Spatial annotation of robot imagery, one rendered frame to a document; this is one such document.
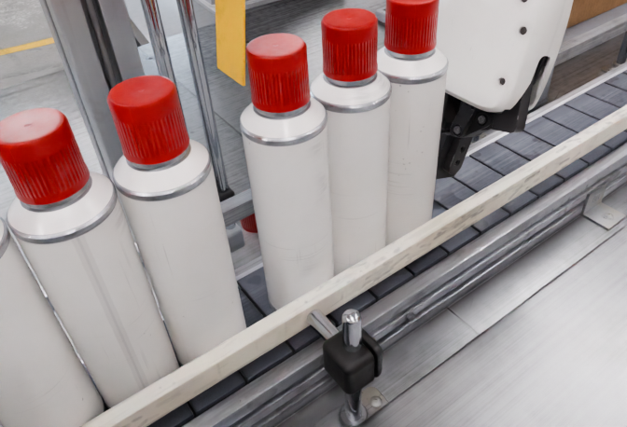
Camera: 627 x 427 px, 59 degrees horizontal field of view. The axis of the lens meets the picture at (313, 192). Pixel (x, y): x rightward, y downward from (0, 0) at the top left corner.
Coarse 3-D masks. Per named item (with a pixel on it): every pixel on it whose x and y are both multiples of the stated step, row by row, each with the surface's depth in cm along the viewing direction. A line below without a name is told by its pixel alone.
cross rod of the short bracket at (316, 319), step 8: (312, 312) 37; (320, 312) 37; (312, 320) 37; (320, 320) 37; (328, 320) 37; (320, 328) 37; (328, 328) 36; (336, 328) 36; (320, 336) 37; (328, 336) 36
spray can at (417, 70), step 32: (416, 0) 34; (416, 32) 34; (384, 64) 36; (416, 64) 35; (448, 64) 37; (416, 96) 36; (416, 128) 38; (416, 160) 39; (416, 192) 41; (416, 224) 43
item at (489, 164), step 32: (608, 96) 63; (544, 128) 59; (576, 128) 58; (480, 160) 55; (512, 160) 54; (576, 160) 54; (448, 192) 51; (544, 192) 51; (480, 224) 48; (256, 288) 43; (384, 288) 43; (256, 320) 41; (288, 352) 39; (224, 384) 37; (192, 416) 36
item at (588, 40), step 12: (612, 24) 58; (624, 24) 59; (588, 36) 56; (600, 36) 57; (612, 36) 59; (564, 48) 55; (576, 48) 55; (588, 48) 57; (564, 60) 55; (228, 204) 39; (240, 204) 39; (252, 204) 39; (228, 216) 39; (240, 216) 39; (48, 300) 33
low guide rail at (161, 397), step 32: (608, 128) 52; (544, 160) 48; (480, 192) 46; (512, 192) 47; (448, 224) 43; (384, 256) 40; (416, 256) 42; (320, 288) 38; (352, 288) 39; (288, 320) 37; (224, 352) 35; (256, 352) 36; (160, 384) 33; (192, 384) 34; (128, 416) 32; (160, 416) 34
